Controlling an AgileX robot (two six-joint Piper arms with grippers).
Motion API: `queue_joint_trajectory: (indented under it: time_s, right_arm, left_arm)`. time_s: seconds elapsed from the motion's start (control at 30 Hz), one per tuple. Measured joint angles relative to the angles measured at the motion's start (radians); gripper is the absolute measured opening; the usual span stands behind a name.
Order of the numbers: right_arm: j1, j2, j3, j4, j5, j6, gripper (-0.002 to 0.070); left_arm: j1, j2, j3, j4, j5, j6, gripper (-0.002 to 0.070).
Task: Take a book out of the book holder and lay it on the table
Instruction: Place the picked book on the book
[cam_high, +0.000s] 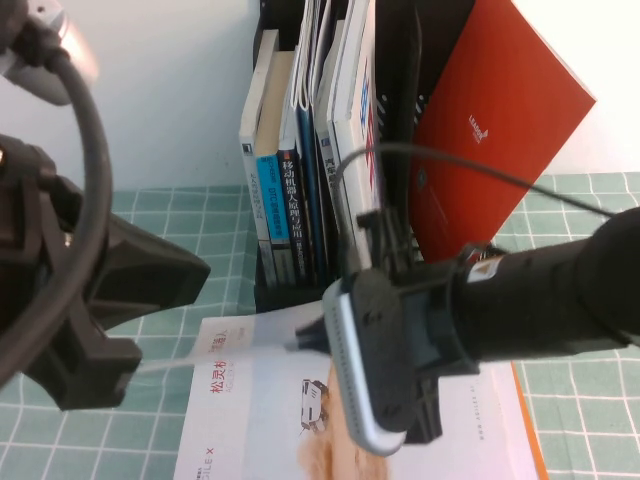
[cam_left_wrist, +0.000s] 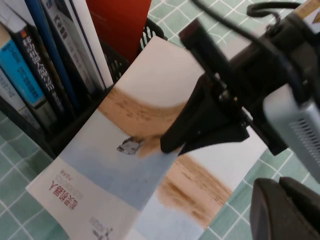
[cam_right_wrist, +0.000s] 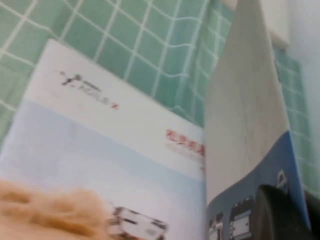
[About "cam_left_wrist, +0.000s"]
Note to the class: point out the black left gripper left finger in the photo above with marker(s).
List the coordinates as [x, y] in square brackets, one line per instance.
[267, 215]

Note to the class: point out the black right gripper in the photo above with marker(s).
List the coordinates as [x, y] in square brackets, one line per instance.
[250, 80]

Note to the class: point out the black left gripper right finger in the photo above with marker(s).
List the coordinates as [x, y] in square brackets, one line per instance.
[306, 202]

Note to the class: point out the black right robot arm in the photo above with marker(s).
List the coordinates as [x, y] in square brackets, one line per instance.
[305, 45]

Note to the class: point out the black plastic book holder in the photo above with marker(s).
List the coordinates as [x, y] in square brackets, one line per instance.
[82, 120]

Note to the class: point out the grey spine automotive book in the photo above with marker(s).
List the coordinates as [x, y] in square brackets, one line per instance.
[67, 45]

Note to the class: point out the black spine robotics book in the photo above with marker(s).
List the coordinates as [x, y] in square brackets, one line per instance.
[40, 72]

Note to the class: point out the cyan spine book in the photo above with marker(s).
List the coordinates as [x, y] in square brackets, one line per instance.
[20, 70]

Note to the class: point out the red cover brochure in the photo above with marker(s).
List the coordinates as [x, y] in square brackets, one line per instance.
[120, 27]

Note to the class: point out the green checkered tablecloth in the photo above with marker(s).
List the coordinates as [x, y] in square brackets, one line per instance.
[15, 160]

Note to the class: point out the thin white booklet bundle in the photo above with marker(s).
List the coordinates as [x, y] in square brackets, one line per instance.
[12, 15]

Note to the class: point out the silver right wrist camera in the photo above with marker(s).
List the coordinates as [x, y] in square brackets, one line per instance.
[295, 120]

